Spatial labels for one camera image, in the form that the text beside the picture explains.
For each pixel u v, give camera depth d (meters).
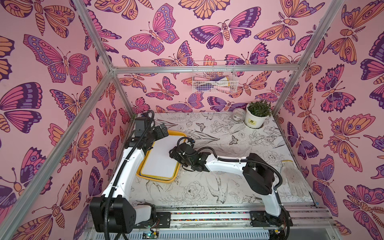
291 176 0.87
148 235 0.72
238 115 1.16
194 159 0.66
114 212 0.39
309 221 0.74
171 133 1.07
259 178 0.50
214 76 0.95
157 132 0.72
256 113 1.00
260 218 0.73
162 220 0.73
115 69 0.92
